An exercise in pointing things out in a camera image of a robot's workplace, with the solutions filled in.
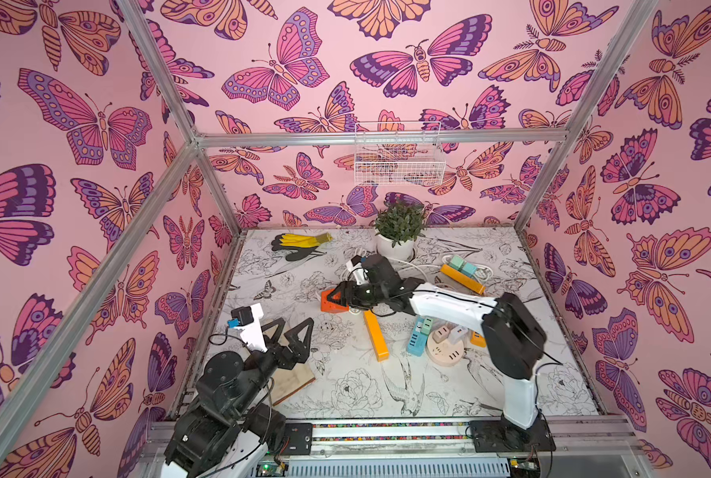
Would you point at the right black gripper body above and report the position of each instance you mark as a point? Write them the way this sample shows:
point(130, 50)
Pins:
point(367, 286)

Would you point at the pink USB charger plug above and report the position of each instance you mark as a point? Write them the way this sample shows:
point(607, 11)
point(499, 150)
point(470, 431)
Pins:
point(441, 334)

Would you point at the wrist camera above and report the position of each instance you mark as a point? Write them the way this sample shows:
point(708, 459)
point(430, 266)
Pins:
point(356, 272)
point(246, 321)

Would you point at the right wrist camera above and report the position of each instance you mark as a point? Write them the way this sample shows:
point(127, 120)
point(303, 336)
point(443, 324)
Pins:
point(356, 272)

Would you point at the small yellow power strip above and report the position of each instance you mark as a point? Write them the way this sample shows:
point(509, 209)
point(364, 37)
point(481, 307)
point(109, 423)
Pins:
point(477, 340)

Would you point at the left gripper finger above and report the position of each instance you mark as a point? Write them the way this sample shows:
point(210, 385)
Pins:
point(299, 339)
point(272, 334)

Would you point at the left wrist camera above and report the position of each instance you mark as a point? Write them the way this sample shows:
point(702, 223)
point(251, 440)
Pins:
point(246, 321)

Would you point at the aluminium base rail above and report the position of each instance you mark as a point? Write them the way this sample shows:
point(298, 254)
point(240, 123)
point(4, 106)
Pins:
point(583, 446)

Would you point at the orange power strip rear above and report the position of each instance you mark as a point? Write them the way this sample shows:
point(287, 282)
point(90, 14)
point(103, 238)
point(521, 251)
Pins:
point(469, 283)

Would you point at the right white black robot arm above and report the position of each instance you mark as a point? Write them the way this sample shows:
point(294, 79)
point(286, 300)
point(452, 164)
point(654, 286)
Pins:
point(516, 341)

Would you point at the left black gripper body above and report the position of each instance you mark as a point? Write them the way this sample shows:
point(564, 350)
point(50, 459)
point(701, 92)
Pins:
point(265, 364)

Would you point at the white wire basket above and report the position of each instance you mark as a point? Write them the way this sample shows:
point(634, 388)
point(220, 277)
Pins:
point(393, 155)

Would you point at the beige cloth glove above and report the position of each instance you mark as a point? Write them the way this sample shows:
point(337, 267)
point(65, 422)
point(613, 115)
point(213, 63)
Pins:
point(289, 382)

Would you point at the yellow black work gloves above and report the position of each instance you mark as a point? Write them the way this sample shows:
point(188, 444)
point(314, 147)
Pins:
point(298, 247)

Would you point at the potted green plant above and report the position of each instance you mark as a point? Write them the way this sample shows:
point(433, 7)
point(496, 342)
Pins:
point(398, 227)

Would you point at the pink round socket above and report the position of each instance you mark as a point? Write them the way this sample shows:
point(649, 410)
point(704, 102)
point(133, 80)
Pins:
point(445, 353)

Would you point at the green USB charger plug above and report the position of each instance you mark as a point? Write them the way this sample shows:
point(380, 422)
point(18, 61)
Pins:
point(426, 325)

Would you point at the blue power strip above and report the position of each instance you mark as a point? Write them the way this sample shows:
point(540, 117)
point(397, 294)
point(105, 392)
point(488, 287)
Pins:
point(417, 340)

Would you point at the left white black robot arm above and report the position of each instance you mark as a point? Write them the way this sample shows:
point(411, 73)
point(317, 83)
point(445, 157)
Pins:
point(232, 417)

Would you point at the orange cube socket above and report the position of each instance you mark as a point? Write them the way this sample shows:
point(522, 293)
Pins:
point(324, 304)

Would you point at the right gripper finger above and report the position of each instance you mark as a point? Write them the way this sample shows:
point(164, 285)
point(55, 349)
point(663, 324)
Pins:
point(338, 304)
point(343, 288)

